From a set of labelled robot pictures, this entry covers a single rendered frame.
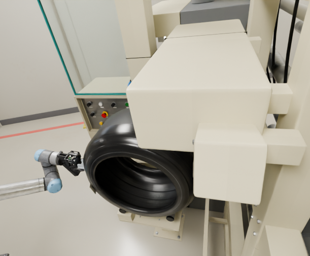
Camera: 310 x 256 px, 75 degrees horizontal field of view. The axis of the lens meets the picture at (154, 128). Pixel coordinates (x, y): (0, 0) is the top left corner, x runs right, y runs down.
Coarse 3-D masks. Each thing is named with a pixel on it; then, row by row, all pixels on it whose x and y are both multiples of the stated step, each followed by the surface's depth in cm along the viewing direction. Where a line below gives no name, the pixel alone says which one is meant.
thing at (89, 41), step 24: (48, 0) 128; (72, 0) 124; (96, 0) 121; (48, 24) 137; (72, 24) 134; (96, 24) 130; (72, 48) 144; (96, 48) 139; (120, 48) 135; (72, 72) 156; (96, 72) 151; (120, 72) 146
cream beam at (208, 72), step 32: (192, 32) 68; (224, 32) 62; (160, 64) 46; (192, 64) 43; (224, 64) 41; (256, 64) 38; (128, 96) 38; (160, 96) 36; (192, 96) 34; (224, 96) 33; (256, 96) 32; (160, 128) 40; (192, 128) 38
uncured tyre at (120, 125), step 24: (120, 120) 89; (96, 144) 86; (120, 144) 80; (96, 168) 95; (120, 168) 128; (144, 168) 129; (168, 168) 81; (192, 168) 85; (120, 192) 119; (144, 192) 123; (168, 192) 119; (192, 192) 89
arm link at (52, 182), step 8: (48, 176) 113; (56, 176) 114; (8, 184) 101; (16, 184) 102; (24, 184) 104; (32, 184) 105; (40, 184) 107; (48, 184) 109; (56, 184) 109; (0, 192) 97; (8, 192) 99; (16, 192) 101; (24, 192) 103; (32, 192) 106; (56, 192) 111; (0, 200) 99
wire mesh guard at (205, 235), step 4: (208, 200) 104; (208, 204) 102; (208, 208) 100; (208, 212) 98; (204, 216) 97; (208, 216) 97; (204, 220) 95; (208, 220) 95; (204, 224) 94; (208, 224) 94; (204, 228) 92; (204, 232) 91; (204, 236) 90; (204, 240) 88; (204, 244) 87; (204, 248) 86; (204, 252) 84
